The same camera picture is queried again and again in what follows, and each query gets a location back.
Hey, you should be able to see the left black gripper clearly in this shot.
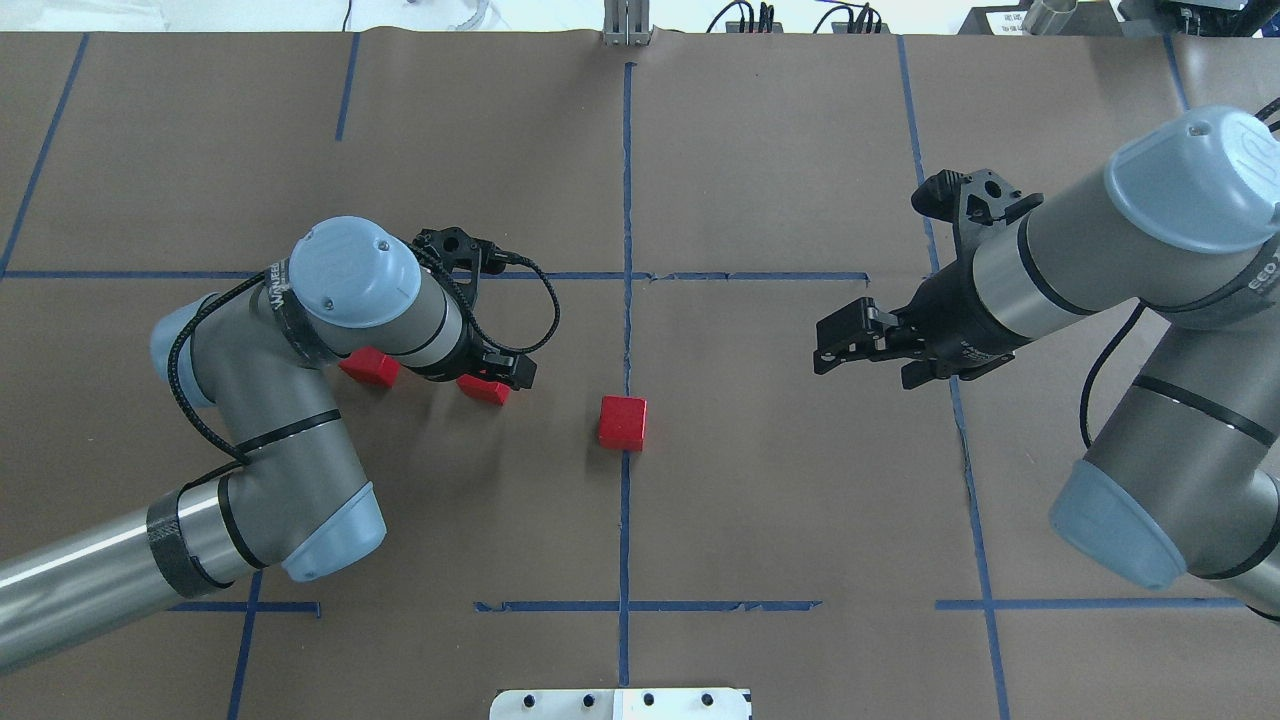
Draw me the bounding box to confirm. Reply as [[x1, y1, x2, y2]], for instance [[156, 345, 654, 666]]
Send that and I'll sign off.
[[404, 323, 538, 389]]

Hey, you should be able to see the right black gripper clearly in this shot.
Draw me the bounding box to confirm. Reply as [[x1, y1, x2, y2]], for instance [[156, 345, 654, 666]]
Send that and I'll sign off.
[[813, 263, 1030, 389]]

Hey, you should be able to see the red block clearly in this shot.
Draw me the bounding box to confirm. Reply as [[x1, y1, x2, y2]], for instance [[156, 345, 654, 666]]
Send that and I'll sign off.
[[596, 395, 648, 452], [454, 374, 513, 406], [338, 346, 401, 388]]

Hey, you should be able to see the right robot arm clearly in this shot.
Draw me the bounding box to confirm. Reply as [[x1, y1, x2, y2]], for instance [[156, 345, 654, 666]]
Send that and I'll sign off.
[[812, 102, 1279, 623]]

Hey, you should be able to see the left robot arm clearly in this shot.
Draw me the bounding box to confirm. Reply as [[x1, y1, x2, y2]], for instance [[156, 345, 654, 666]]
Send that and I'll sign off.
[[3, 217, 547, 673]]

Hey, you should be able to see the metal cup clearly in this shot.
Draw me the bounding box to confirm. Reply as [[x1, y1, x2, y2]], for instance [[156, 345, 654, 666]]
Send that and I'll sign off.
[[1021, 0, 1079, 36]]

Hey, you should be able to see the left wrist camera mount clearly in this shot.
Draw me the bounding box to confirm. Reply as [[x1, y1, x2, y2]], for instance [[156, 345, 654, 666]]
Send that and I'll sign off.
[[410, 227, 509, 306]]

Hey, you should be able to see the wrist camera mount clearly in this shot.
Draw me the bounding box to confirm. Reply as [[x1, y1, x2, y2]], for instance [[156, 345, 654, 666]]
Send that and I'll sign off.
[[910, 169, 1044, 259], [410, 227, 509, 306]]

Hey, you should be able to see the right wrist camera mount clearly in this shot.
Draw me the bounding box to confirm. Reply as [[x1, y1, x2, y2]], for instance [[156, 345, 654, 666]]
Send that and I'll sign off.
[[910, 169, 1044, 259]]

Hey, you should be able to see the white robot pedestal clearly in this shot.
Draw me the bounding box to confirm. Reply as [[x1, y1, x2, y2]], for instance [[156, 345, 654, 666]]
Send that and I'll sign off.
[[489, 687, 753, 719]]

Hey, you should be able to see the aluminium frame post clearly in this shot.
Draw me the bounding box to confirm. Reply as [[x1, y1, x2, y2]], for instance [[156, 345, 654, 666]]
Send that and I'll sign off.
[[602, 0, 653, 47]]

